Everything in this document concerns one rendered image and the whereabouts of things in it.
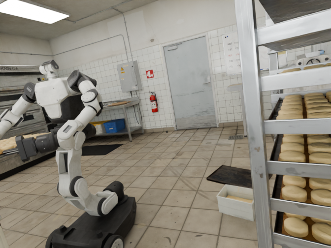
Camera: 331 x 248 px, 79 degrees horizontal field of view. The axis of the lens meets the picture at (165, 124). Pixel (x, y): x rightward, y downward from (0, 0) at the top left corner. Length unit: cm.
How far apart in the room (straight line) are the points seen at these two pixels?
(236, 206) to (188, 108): 334
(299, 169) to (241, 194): 158
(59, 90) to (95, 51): 456
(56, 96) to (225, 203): 155
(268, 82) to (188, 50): 441
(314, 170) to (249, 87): 21
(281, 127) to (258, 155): 7
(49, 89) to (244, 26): 130
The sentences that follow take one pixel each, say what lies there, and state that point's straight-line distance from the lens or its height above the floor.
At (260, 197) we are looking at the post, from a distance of 50.
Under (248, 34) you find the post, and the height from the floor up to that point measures 124.
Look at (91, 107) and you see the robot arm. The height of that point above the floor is 112.
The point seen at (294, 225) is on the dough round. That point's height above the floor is 79.
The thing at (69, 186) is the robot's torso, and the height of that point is 61.
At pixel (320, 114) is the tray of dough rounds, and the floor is 106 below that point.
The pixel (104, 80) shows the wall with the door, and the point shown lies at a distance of 586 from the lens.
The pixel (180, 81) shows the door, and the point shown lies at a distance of 487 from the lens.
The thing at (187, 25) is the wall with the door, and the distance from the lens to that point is 488.
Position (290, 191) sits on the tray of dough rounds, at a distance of 58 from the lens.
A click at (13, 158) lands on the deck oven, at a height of 31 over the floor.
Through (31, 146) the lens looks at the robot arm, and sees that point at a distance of 111.
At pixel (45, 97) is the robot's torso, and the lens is 157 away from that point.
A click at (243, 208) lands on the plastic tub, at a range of 187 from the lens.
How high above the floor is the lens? 117
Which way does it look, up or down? 11 degrees down
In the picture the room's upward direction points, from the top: 10 degrees counter-clockwise
